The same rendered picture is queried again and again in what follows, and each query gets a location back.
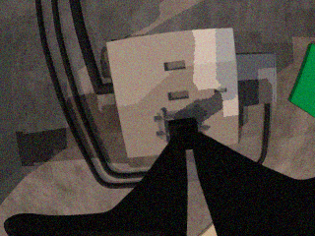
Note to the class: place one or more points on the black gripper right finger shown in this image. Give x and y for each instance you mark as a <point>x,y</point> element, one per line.
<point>249,199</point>

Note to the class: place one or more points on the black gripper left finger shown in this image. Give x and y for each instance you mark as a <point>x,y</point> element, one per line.
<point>155,207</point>

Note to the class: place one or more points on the green rectangular block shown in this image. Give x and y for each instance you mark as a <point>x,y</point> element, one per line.
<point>303,93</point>

